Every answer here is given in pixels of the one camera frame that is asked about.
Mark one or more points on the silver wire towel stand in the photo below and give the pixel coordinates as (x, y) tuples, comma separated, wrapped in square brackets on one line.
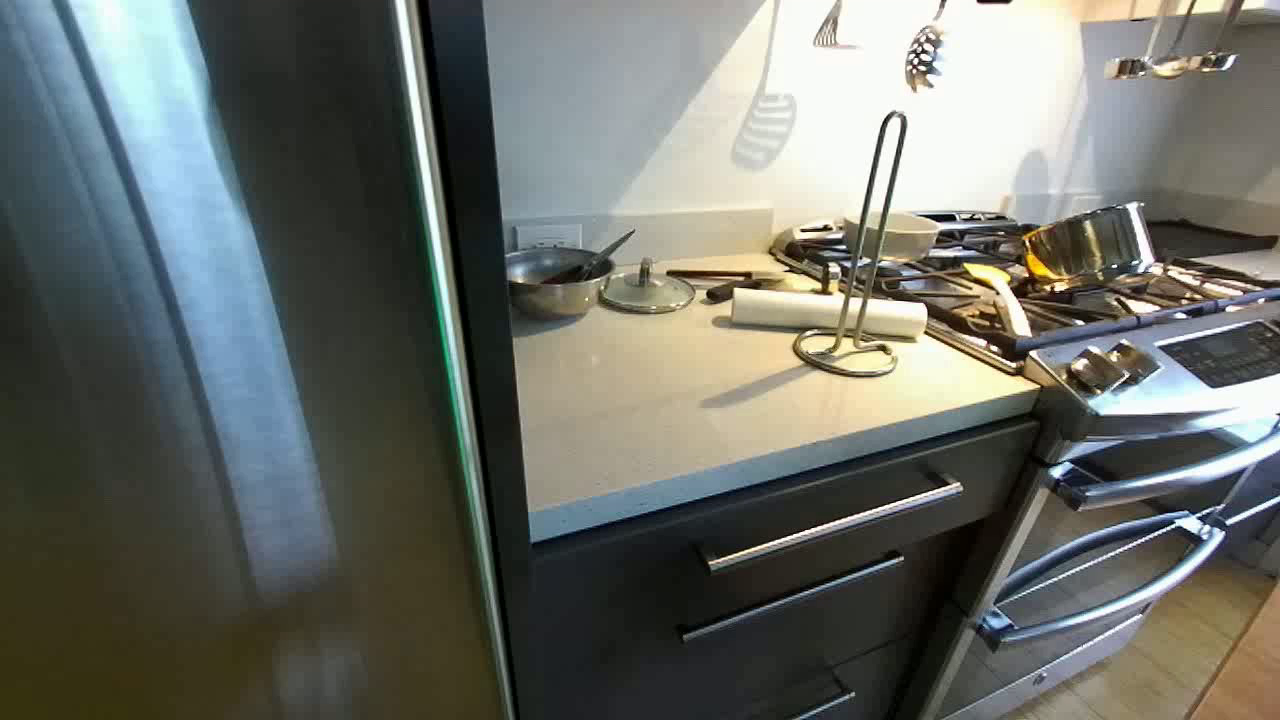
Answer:
[(847, 351)]

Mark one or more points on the oven door handle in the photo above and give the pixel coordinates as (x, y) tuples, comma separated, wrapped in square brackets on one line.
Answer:
[(1098, 577)]

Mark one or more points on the glass pot lid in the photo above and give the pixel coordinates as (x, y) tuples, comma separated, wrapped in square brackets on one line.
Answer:
[(645, 289)]

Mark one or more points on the white paper towel roll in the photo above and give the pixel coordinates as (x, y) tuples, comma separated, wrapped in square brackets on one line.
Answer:
[(801, 311)]

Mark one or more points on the stainless steel gas stove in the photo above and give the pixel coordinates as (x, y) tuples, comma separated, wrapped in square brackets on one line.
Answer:
[(1157, 393)]

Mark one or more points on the hanging steel ladles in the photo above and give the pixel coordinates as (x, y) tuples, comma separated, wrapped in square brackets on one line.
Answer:
[(1164, 55)]

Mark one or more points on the stainless steel mixing bowl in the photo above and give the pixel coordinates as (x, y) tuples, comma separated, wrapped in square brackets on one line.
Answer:
[(545, 289)]

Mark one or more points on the dark drawer cabinet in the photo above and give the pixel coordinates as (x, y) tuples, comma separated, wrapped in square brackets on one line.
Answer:
[(631, 621)]

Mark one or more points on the black-handled knife on counter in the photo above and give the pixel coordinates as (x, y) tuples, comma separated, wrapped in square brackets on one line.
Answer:
[(716, 284)]

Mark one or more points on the hanging slotted spoon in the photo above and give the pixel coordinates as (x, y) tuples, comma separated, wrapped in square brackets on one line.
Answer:
[(921, 62)]

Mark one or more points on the white slotted spatula on wall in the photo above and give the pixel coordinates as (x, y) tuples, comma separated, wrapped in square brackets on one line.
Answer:
[(771, 108)]

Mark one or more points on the wooden spatula on stove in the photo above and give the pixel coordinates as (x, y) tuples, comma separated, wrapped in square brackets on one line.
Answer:
[(1007, 298)]

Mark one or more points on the shiny steel pot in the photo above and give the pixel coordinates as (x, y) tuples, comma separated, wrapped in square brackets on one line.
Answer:
[(1089, 248)]

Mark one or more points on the top drawer silver handle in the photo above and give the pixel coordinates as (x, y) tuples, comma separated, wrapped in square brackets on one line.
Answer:
[(801, 536)]

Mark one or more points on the stainless steel refrigerator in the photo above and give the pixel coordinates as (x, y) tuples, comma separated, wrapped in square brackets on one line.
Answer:
[(237, 471)]

